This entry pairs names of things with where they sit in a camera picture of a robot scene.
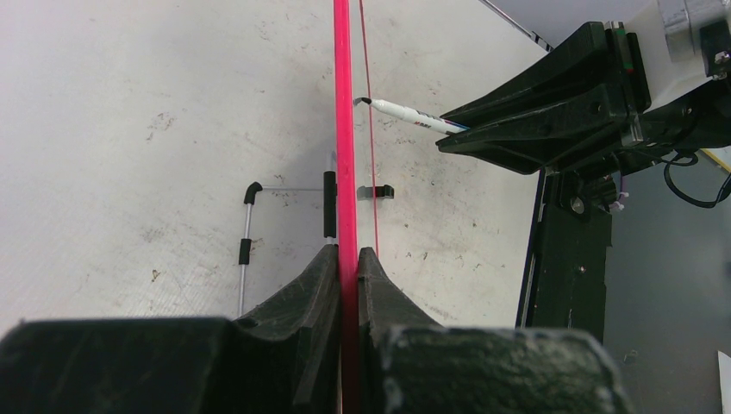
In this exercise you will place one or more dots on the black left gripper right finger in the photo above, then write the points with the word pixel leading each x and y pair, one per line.
pixel 409 363

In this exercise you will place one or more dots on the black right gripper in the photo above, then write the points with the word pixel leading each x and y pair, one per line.
pixel 536 121

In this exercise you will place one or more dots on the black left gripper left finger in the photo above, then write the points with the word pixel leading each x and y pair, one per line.
pixel 281 357

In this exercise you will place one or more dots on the white whiteboard marker black cap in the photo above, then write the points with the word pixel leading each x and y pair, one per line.
pixel 412 116

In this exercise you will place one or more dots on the pink framed whiteboard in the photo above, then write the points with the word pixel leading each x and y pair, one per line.
pixel 357 225

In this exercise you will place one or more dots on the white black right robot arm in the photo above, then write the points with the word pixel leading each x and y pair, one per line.
pixel 564 285

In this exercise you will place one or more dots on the black whiteboard stand foot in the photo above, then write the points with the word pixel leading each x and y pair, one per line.
pixel 329 195

